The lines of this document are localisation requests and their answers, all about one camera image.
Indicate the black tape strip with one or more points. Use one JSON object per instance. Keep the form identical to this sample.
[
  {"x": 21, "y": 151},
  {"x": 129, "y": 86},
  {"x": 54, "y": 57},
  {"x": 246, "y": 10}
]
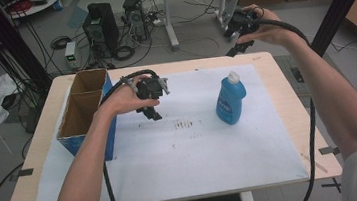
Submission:
[
  {"x": 23, "y": 172},
  {"x": 328, "y": 150}
]

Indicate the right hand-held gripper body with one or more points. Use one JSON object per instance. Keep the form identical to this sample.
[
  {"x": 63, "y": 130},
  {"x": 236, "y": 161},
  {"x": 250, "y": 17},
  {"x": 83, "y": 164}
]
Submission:
[{"x": 242, "y": 23}]

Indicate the small white power supply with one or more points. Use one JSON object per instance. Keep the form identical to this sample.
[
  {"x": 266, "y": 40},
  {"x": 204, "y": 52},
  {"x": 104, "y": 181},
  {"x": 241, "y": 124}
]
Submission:
[{"x": 71, "y": 54}]

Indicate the grey open computer tower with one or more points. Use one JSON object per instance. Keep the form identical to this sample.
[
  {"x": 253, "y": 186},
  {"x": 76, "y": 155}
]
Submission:
[{"x": 135, "y": 16}]

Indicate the round white table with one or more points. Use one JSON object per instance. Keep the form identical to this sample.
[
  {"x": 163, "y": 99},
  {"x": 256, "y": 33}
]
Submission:
[{"x": 39, "y": 6}]

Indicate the black computer tower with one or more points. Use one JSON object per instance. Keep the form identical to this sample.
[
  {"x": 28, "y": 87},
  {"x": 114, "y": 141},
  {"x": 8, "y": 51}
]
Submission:
[{"x": 101, "y": 26}]

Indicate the white-legged desk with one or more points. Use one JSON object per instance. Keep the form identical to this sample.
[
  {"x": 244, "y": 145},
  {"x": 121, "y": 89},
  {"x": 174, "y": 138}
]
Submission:
[{"x": 170, "y": 11}]

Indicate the person's right hand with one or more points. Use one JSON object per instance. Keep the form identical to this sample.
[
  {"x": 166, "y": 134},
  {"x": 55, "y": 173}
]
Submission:
[{"x": 269, "y": 27}]

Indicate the blue bottle with white cap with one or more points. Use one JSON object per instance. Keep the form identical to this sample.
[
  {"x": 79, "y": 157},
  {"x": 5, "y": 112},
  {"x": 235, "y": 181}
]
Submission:
[{"x": 231, "y": 103}]

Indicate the blue cardboard box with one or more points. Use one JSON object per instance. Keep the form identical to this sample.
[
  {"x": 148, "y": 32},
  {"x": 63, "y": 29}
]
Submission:
[{"x": 81, "y": 105}]

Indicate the person's left hand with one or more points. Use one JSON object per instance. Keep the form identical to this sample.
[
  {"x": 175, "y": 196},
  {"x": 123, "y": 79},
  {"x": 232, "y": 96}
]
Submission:
[{"x": 122, "y": 99}]

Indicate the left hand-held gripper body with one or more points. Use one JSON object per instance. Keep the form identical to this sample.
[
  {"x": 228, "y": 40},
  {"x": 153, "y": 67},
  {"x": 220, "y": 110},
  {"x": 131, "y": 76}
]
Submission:
[{"x": 153, "y": 87}]

